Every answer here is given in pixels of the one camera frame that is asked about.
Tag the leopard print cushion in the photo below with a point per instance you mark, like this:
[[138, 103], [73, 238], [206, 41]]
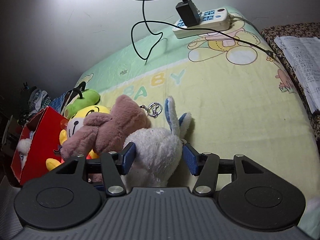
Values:
[[297, 30]]

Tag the pastel baby print blanket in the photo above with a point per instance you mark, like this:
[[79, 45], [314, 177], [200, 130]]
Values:
[[241, 100]]

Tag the black power adapter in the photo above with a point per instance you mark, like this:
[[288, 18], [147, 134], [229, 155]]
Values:
[[188, 13]]

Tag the yellow tiger plush pink shirt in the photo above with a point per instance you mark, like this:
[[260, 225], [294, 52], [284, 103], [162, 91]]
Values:
[[71, 127]]

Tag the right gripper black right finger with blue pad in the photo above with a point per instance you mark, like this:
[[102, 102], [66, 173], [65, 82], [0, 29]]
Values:
[[208, 166]]

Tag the white power strip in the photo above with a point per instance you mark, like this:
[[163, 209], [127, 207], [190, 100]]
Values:
[[216, 19]]

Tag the red cardboard box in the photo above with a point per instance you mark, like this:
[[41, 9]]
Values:
[[43, 130]]

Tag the green frog plush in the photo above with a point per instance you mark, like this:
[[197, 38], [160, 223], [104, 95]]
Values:
[[81, 97]]

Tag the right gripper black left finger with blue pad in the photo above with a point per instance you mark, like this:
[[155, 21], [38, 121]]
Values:
[[83, 176]]

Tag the large white fluffy bunny plush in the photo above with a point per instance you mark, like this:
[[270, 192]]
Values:
[[158, 150]]

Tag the mauve brown plush dog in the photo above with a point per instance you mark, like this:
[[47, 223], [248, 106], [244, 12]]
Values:
[[105, 132]]

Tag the small white bunny plaid ears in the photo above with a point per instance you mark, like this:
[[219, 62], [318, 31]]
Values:
[[23, 148]]

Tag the printed paper sheet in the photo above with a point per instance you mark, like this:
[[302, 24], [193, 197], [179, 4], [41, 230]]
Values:
[[302, 53]]

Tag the pile of folded clothes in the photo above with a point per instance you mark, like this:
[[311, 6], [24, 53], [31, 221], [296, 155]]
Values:
[[32, 100]]

